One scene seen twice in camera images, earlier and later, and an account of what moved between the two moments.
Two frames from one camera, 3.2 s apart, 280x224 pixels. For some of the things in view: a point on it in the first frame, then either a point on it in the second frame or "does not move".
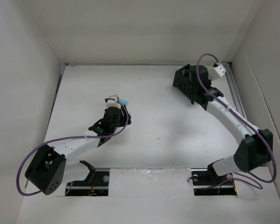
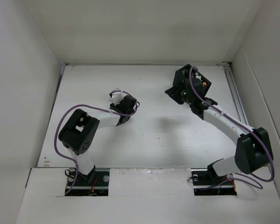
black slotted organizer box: x=182 y=83 does not move
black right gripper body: x=209 y=78 to x=180 y=95
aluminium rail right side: x=234 y=91 does not move
